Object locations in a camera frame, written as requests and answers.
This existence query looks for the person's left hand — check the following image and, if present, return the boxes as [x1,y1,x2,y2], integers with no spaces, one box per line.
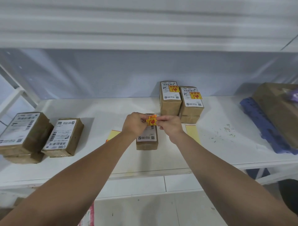
[122,112,149,140]

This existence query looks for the person's right hand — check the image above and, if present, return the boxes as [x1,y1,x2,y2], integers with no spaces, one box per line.
[155,115,184,145]

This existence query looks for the small brown cardboard box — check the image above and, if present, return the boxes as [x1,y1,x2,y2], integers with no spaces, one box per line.
[41,118,84,158]
[136,113,159,151]
[160,107,180,116]
[179,86,205,116]
[179,113,201,124]
[160,81,182,110]

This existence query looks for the white metal shelf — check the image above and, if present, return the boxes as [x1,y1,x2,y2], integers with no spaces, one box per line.
[0,0,298,208]

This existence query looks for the stack of labelled brown parcels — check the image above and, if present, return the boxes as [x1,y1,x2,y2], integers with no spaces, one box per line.
[0,112,54,165]

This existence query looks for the person's right forearm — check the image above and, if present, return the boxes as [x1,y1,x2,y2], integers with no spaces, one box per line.
[173,133,298,226]

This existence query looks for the person's left forearm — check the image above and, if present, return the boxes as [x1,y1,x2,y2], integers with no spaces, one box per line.
[0,131,134,226]

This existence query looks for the blue plastic pallet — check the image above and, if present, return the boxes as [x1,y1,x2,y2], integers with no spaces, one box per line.
[240,97,298,155]

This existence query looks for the blue plastic crate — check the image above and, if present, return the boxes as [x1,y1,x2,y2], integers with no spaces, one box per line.
[246,168,270,180]

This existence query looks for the pink paper scrap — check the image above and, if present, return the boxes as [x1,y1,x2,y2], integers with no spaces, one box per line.
[78,202,95,226]

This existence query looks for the large brown carton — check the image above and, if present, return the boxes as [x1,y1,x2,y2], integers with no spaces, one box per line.
[252,83,298,149]

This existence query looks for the purple plastic packet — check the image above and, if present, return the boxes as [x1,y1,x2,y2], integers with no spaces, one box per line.
[288,89,298,103]

